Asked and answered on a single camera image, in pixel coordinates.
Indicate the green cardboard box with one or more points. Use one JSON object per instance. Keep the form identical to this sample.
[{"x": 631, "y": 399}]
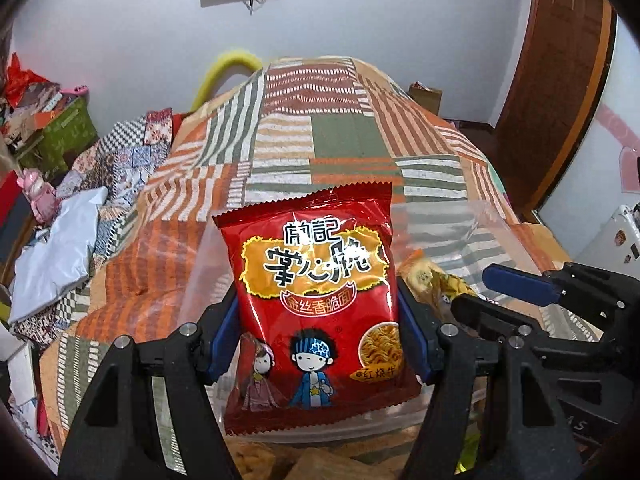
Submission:
[{"x": 70, "y": 130}]

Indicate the yellow plush tube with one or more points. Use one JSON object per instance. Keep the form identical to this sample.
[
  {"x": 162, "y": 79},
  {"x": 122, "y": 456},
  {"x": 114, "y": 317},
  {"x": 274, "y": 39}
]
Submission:
[{"x": 220, "y": 66}]

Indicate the red crumpled paper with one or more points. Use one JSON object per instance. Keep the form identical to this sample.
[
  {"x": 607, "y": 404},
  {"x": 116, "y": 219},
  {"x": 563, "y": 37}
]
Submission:
[{"x": 20, "y": 77}]

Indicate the pink toy figure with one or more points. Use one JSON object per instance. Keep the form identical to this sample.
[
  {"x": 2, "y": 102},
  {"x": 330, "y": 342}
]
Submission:
[{"x": 40, "y": 195}]

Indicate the stack of books and papers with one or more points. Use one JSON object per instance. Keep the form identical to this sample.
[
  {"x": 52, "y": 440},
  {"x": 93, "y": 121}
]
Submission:
[{"x": 22, "y": 380}]

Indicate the clear plastic container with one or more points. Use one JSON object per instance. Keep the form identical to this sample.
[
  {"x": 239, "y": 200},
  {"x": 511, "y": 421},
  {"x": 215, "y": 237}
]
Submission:
[{"x": 197, "y": 280}]

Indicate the yellow biscuit packet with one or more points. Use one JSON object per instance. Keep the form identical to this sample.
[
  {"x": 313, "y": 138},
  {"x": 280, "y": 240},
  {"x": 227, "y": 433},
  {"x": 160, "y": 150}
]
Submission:
[{"x": 425, "y": 277}]

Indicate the white hard case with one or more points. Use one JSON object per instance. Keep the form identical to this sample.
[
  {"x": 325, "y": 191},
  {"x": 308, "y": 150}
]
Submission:
[{"x": 612, "y": 240}]

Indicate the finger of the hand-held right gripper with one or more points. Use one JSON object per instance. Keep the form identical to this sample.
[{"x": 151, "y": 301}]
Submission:
[
  {"x": 480, "y": 312},
  {"x": 515, "y": 282}
]

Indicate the pile of papers and boxes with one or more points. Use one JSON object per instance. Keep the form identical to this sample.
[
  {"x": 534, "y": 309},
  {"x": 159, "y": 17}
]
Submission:
[{"x": 42, "y": 102}]

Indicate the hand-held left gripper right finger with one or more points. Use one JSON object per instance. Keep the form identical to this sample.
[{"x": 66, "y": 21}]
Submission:
[{"x": 415, "y": 345}]

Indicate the orange green patchwork blanket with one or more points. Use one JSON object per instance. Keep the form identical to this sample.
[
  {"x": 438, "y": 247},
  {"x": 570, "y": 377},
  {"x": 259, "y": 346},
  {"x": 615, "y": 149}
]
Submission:
[{"x": 325, "y": 125}]

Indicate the red noodle snack packet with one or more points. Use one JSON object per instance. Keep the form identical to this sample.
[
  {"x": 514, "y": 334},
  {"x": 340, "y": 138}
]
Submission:
[{"x": 310, "y": 280}]

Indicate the blue patterned quilt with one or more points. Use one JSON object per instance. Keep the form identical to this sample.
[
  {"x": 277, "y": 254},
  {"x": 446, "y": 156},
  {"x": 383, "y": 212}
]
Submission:
[{"x": 130, "y": 155}]

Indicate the white cabinet pink stickers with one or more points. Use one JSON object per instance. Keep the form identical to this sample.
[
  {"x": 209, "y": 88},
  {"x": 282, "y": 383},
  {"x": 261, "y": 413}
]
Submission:
[{"x": 620, "y": 85}]

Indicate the small brown cardboard box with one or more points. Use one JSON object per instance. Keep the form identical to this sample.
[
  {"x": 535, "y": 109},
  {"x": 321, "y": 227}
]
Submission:
[{"x": 426, "y": 97}]

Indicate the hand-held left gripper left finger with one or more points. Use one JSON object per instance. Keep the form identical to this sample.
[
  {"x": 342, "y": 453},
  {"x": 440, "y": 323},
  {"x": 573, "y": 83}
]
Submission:
[{"x": 227, "y": 342}]

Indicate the brown wooden door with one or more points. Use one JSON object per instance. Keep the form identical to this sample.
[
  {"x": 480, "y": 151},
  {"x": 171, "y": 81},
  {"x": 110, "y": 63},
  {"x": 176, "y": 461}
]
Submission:
[{"x": 555, "y": 85}]

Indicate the red box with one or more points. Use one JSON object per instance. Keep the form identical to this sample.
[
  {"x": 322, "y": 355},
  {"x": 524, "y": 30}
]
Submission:
[{"x": 12, "y": 220}]

